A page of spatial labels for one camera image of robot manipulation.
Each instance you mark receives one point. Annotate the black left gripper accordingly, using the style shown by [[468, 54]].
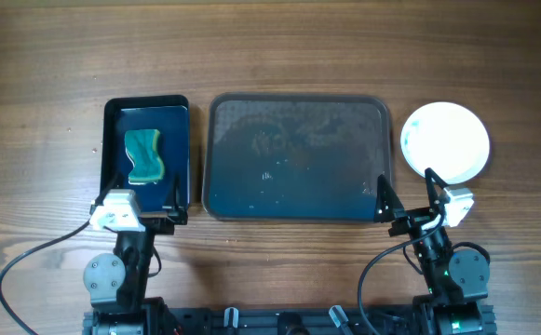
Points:
[[174, 217]]

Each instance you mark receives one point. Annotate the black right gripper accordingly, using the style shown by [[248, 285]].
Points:
[[412, 219]]

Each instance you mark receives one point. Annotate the green yellow scrub sponge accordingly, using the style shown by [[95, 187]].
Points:
[[142, 150]]

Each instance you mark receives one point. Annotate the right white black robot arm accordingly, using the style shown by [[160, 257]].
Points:
[[456, 275]]

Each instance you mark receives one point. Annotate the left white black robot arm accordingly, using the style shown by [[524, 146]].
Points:
[[117, 281]]

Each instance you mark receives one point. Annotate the black water tray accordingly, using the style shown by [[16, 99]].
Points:
[[170, 115]]

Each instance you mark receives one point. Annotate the grey metal serving tray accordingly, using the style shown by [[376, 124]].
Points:
[[291, 157]]

